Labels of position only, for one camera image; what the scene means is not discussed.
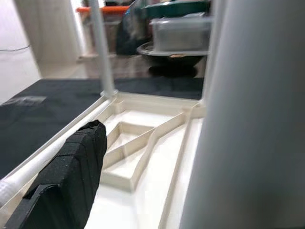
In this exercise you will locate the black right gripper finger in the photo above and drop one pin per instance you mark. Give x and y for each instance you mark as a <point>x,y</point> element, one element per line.
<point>66,181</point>

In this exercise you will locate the cream plastic children table top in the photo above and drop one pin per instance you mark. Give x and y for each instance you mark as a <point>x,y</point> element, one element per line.
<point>155,190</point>

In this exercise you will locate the black table cloth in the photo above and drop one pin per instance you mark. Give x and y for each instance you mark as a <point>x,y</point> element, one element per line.
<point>35,124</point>

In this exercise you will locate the clear plastic bag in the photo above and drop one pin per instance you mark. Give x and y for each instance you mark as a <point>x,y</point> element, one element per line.
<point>31,100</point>

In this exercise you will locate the cloth covered bench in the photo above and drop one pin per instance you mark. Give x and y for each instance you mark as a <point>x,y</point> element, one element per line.
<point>126,66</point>

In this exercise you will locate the black bag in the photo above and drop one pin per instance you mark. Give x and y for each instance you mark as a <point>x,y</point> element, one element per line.
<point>129,35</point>

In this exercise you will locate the storage box with orange lid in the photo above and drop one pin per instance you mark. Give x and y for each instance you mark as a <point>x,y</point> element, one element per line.
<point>110,28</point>

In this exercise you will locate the clear plastic storage box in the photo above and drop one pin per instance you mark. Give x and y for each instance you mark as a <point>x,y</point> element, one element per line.
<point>181,33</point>

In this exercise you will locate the green round lid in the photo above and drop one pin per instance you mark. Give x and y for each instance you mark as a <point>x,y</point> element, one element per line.
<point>171,7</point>

